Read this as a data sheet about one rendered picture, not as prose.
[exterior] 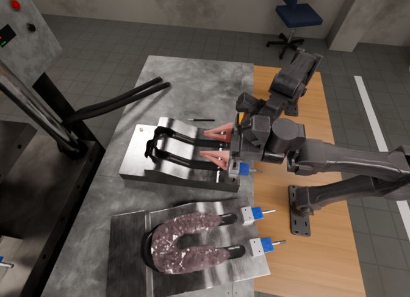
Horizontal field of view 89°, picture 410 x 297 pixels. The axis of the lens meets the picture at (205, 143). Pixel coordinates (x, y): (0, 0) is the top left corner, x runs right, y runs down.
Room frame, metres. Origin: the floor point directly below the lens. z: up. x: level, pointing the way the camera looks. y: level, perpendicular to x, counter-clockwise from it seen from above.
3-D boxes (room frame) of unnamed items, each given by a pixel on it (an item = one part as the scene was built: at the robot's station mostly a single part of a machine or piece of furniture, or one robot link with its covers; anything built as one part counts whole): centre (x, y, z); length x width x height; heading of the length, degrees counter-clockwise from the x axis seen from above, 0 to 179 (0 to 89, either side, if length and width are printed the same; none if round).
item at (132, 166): (0.46, 0.10, 0.87); 0.50 x 0.26 x 0.14; 83
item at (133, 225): (0.09, 0.06, 0.85); 0.50 x 0.26 x 0.11; 100
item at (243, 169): (0.36, -0.17, 0.89); 0.13 x 0.05 x 0.05; 83
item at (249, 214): (0.20, -0.20, 0.85); 0.13 x 0.05 x 0.05; 100
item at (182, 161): (0.45, 0.08, 0.92); 0.35 x 0.16 x 0.09; 83
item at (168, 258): (0.10, 0.05, 0.90); 0.26 x 0.18 x 0.08; 100
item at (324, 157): (0.23, -0.37, 1.17); 0.30 x 0.09 x 0.12; 80
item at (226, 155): (0.27, -0.03, 1.20); 0.09 x 0.07 x 0.07; 80
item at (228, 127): (0.30, -0.04, 1.20); 0.09 x 0.07 x 0.07; 80
